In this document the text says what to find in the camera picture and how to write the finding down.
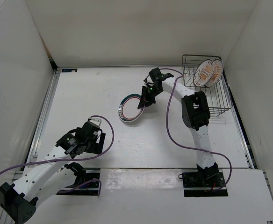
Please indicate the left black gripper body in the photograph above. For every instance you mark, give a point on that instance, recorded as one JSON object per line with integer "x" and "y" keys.
{"x": 91, "y": 145}

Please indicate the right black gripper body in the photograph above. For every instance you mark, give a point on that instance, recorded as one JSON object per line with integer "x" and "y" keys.
{"x": 149, "y": 94}

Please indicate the green red rimmed plate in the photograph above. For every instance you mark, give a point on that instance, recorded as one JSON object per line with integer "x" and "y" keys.
{"x": 128, "y": 110}

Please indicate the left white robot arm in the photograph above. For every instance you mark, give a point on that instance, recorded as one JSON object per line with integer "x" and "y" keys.
{"x": 59, "y": 169}

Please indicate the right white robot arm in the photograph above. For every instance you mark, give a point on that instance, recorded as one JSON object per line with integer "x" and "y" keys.
{"x": 195, "y": 116}

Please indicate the orange pattern plate front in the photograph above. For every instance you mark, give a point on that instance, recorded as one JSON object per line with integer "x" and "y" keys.
{"x": 203, "y": 73}

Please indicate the orange pattern plate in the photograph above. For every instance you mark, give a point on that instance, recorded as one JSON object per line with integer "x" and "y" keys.
{"x": 217, "y": 73}
{"x": 203, "y": 73}

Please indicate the small black label sticker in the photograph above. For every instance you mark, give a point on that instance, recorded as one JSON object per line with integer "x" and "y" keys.
{"x": 69, "y": 70}

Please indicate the orange pattern plate rear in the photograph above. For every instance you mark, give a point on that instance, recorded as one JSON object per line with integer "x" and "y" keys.
{"x": 217, "y": 73}

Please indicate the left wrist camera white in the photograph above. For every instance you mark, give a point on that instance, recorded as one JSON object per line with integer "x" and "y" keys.
{"x": 95, "y": 121}

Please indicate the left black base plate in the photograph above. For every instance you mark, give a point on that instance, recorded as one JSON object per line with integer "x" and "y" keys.
{"x": 88, "y": 189}

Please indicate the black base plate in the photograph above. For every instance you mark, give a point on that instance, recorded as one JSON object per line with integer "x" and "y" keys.
{"x": 88, "y": 189}
{"x": 194, "y": 188}

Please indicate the black wire dish rack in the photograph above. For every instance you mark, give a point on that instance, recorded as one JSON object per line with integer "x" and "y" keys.
{"x": 218, "y": 96}

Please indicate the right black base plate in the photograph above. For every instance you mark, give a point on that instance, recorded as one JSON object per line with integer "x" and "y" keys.
{"x": 194, "y": 188}

